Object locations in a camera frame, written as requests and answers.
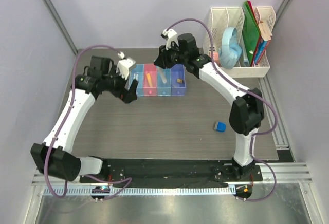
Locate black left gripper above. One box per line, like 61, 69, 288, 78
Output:
102, 65, 138, 103

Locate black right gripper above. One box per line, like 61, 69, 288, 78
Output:
155, 41, 188, 69

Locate blue capped highlighter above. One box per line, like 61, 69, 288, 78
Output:
158, 68, 168, 84

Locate yellow highlighter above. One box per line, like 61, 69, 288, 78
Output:
145, 72, 153, 87

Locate blue pink drawer organizer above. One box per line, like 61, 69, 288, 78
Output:
129, 63, 186, 97

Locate pink cube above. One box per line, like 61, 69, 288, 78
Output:
212, 52, 220, 66

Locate light blue headphones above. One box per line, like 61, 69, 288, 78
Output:
220, 27, 242, 69

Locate blue pencil sharpener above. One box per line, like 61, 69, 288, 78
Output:
213, 122, 226, 133

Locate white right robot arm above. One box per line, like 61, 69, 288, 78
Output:
154, 29, 264, 180

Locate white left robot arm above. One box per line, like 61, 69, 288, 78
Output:
30, 56, 138, 182

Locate white mesh file organizer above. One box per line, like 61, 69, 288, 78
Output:
203, 6, 276, 78

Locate green folder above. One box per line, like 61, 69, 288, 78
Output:
242, 0, 261, 66

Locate red folder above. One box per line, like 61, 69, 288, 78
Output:
247, 0, 261, 65

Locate books in organizer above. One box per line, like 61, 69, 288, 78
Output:
254, 21, 272, 65

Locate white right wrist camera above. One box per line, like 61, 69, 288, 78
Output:
161, 28, 178, 50

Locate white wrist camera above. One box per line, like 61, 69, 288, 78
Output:
116, 58, 136, 80
161, 28, 178, 50

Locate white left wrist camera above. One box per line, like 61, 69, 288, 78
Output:
116, 58, 136, 80

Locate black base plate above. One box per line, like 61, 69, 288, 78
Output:
91, 159, 263, 183

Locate white slotted cable duct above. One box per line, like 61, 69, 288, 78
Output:
43, 185, 237, 196

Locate aluminium rail frame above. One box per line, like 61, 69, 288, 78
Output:
31, 74, 314, 186

